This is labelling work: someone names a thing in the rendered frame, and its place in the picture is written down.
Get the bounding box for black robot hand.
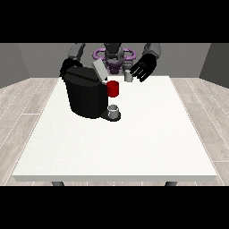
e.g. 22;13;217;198
59;56;83;78
129;54;157;83

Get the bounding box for small grey coffee pod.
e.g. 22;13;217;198
123;69;133;83

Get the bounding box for black coffee machine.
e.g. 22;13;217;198
64;66;122;123

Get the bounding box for pale grey machine lid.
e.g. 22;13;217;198
91;58;109;81

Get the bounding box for red pod holder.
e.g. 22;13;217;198
106;80;120;98

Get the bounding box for grey robot trunk purple rings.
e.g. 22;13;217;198
92;43;137;75

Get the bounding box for small grey cup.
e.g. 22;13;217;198
107;104;121;119

